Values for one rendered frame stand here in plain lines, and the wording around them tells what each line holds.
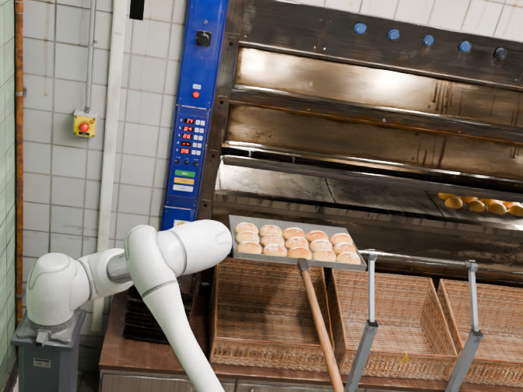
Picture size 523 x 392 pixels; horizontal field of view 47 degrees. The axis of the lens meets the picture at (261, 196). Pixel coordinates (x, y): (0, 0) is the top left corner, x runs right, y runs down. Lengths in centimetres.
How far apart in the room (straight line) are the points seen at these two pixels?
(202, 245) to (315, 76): 125
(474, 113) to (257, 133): 100
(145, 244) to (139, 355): 125
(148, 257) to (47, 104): 132
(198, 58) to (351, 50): 66
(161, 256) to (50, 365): 81
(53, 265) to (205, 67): 105
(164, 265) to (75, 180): 136
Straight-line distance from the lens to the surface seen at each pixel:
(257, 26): 261
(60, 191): 291
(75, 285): 212
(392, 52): 274
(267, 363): 281
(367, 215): 301
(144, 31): 260
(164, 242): 160
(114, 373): 277
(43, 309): 213
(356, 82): 273
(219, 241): 168
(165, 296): 156
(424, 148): 294
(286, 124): 274
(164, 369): 273
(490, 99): 298
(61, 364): 226
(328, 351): 197
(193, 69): 259
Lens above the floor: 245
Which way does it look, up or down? 26 degrees down
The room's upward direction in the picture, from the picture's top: 11 degrees clockwise
